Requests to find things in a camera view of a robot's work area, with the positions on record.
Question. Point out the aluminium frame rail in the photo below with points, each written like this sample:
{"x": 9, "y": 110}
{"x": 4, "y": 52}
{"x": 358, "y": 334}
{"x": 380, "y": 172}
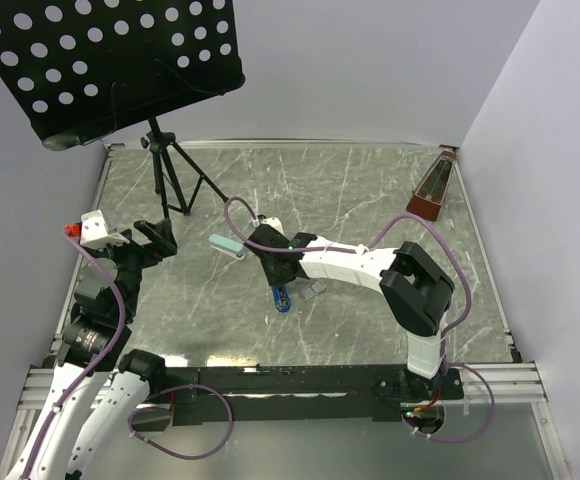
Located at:
{"x": 510, "y": 383}

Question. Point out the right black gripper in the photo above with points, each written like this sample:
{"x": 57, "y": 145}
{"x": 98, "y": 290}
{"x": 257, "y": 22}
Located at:
{"x": 274, "y": 280}

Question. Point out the light blue white stapler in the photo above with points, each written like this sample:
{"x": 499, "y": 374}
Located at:
{"x": 228, "y": 246}

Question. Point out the brown wooden metronome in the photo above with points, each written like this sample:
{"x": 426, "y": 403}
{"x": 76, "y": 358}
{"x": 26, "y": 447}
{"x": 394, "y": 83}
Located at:
{"x": 429, "y": 195}

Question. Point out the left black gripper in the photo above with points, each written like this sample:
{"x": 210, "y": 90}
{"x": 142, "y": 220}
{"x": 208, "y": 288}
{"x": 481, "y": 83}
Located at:
{"x": 160, "y": 235}

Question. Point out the blue black stapler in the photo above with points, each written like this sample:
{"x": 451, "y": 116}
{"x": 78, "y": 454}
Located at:
{"x": 281, "y": 298}

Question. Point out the black music stand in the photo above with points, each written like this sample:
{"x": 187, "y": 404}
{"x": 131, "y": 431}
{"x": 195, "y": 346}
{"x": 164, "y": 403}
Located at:
{"x": 83, "y": 70}

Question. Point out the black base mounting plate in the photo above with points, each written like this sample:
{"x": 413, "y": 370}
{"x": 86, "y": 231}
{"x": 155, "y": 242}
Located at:
{"x": 274, "y": 393}

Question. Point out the staple strip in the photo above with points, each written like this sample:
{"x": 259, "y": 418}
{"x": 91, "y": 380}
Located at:
{"x": 312, "y": 290}

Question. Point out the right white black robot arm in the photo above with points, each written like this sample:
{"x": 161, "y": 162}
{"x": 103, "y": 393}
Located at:
{"x": 416, "y": 289}

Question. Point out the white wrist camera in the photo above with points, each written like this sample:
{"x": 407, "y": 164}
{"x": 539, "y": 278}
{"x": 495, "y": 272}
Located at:
{"x": 95, "y": 231}
{"x": 274, "y": 223}

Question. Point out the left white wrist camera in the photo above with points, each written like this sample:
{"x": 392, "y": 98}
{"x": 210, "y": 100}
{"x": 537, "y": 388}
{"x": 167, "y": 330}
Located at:
{"x": 95, "y": 231}

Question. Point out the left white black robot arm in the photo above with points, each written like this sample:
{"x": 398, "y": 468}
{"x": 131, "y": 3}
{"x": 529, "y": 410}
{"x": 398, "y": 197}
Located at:
{"x": 95, "y": 386}

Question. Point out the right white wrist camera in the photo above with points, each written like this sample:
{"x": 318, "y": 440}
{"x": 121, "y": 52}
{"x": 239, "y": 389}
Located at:
{"x": 274, "y": 223}

